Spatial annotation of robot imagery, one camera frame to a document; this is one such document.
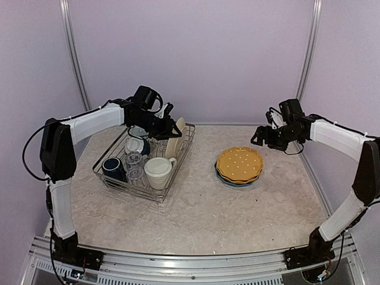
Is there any yellow polka dot plate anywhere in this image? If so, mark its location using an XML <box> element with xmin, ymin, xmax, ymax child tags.
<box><xmin>216</xmin><ymin>169</ymin><xmax>260</xmax><ymax>185</ymax></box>

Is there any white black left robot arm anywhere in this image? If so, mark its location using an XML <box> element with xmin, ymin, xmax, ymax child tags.
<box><xmin>40</xmin><ymin>85</ymin><xmax>182</xmax><ymax>264</ymax></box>

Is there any dark teal bowl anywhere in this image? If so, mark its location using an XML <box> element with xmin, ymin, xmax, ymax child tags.
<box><xmin>124</xmin><ymin>137</ymin><xmax>150</xmax><ymax>156</ymax></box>

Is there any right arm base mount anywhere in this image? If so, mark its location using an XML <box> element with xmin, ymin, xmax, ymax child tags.
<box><xmin>283</xmin><ymin>246</ymin><xmax>335</xmax><ymax>270</ymax></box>

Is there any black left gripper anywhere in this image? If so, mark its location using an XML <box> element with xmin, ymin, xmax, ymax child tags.
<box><xmin>132</xmin><ymin>110</ymin><xmax>183</xmax><ymax>140</ymax></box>

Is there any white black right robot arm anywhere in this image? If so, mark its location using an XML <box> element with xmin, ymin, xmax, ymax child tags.
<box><xmin>251</xmin><ymin>99</ymin><xmax>379</xmax><ymax>268</ymax></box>

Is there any clear glass near front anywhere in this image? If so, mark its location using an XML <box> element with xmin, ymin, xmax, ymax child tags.
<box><xmin>127</xmin><ymin>166</ymin><xmax>146</xmax><ymax>188</ymax></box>

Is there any aluminium front rail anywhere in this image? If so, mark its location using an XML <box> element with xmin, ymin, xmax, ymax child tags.
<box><xmin>28</xmin><ymin>234</ymin><xmax>362</xmax><ymax>285</ymax></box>

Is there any wire dish rack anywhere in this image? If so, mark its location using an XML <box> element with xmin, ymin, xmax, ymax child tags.
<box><xmin>93</xmin><ymin>123</ymin><xmax>195</xmax><ymax>202</ymax></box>

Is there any aluminium corner post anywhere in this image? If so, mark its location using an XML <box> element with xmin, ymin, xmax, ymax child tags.
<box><xmin>59</xmin><ymin>0</ymin><xmax>91</xmax><ymax>110</ymax></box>
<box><xmin>296</xmin><ymin>0</ymin><xmax>322</xmax><ymax>101</ymax></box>

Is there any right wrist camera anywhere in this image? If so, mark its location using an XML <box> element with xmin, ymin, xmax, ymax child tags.
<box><xmin>265</xmin><ymin>107</ymin><xmax>284</xmax><ymax>129</ymax></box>

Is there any right aluminium corner post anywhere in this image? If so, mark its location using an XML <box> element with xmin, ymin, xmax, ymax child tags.
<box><xmin>296</xmin><ymin>0</ymin><xmax>322</xmax><ymax>101</ymax></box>

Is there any left aluminium corner post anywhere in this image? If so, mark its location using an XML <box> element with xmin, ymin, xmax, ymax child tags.
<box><xmin>59</xmin><ymin>0</ymin><xmax>91</xmax><ymax>110</ymax></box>

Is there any blue polka dot plate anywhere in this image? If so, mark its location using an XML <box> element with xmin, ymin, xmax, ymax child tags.
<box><xmin>214</xmin><ymin>164</ymin><xmax>255</xmax><ymax>188</ymax></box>

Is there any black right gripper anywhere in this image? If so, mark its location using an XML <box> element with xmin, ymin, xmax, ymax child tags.
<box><xmin>251</xmin><ymin>123</ymin><xmax>302</xmax><ymax>151</ymax></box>

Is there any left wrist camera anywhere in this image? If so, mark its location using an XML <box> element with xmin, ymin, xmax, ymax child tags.
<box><xmin>155</xmin><ymin>102</ymin><xmax>174</xmax><ymax>119</ymax></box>

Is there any dark blue mug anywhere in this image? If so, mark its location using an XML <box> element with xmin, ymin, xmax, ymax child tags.
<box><xmin>102</xmin><ymin>157</ymin><xmax>127</xmax><ymax>182</ymax></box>

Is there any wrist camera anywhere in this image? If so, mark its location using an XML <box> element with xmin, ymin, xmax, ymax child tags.
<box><xmin>155</xmin><ymin>102</ymin><xmax>174</xmax><ymax>119</ymax></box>
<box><xmin>265</xmin><ymin>107</ymin><xmax>284</xmax><ymax>129</ymax></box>

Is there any cream plate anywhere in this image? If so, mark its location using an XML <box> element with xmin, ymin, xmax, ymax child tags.
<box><xmin>164</xmin><ymin>117</ymin><xmax>186</xmax><ymax>159</ymax></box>

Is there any cream ribbed mug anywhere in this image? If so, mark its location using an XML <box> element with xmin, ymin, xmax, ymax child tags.
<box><xmin>144</xmin><ymin>157</ymin><xmax>177</xmax><ymax>190</ymax></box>

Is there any clear glass behind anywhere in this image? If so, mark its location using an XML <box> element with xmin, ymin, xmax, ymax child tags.
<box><xmin>125</xmin><ymin>151</ymin><xmax>144</xmax><ymax>168</ymax></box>

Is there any clear glass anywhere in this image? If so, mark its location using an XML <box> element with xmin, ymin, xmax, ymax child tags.
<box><xmin>127</xmin><ymin>166</ymin><xmax>146</xmax><ymax>188</ymax></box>
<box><xmin>125</xmin><ymin>151</ymin><xmax>144</xmax><ymax>168</ymax></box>

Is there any light blue patterned bowl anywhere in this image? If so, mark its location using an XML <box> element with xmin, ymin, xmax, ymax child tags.
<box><xmin>128</xmin><ymin>126</ymin><xmax>148</xmax><ymax>138</ymax></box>

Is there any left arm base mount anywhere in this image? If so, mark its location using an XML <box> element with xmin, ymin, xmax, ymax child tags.
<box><xmin>53</xmin><ymin>247</ymin><xmax>104</xmax><ymax>271</ymax></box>

